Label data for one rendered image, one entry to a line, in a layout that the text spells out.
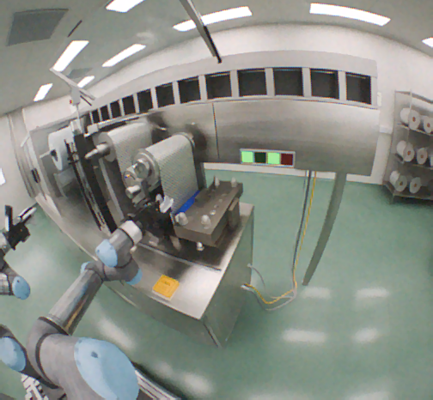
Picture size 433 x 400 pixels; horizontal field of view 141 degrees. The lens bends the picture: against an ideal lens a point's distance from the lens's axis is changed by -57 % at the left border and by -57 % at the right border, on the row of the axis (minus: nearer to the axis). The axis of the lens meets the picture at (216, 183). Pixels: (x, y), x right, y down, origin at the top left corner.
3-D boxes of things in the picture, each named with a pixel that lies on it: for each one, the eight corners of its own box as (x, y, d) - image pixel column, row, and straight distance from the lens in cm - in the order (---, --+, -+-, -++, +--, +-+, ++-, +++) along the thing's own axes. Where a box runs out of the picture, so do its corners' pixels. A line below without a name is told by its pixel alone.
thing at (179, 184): (171, 218, 75) (160, 178, 66) (198, 191, 91) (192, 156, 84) (172, 219, 75) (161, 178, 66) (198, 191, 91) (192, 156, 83)
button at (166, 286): (154, 291, 68) (151, 287, 66) (164, 277, 70) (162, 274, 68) (169, 299, 65) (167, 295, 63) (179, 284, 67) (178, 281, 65)
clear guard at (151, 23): (49, 68, 153) (50, 67, 154) (95, 99, 160) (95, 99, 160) (157, -34, 76) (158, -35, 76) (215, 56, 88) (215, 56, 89)
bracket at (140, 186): (149, 243, 86) (125, 184, 70) (156, 234, 89) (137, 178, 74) (156, 246, 83) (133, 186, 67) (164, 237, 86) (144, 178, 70)
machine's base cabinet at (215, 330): (65, 248, 307) (37, 199, 277) (93, 225, 317) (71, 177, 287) (223, 352, 147) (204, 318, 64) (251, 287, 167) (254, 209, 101)
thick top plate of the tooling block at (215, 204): (176, 236, 74) (173, 225, 70) (216, 189, 101) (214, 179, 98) (212, 245, 66) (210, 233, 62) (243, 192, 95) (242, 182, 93)
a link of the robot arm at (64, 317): (35, 381, 54) (95, 281, 78) (70, 396, 45) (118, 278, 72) (-3, 343, 48) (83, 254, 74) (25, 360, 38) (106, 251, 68)
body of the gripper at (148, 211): (161, 198, 62) (137, 219, 55) (167, 218, 66) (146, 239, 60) (145, 196, 67) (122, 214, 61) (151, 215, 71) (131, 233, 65)
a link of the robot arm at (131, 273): (118, 271, 73) (104, 251, 66) (144, 268, 69) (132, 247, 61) (115, 288, 69) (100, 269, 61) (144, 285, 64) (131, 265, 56)
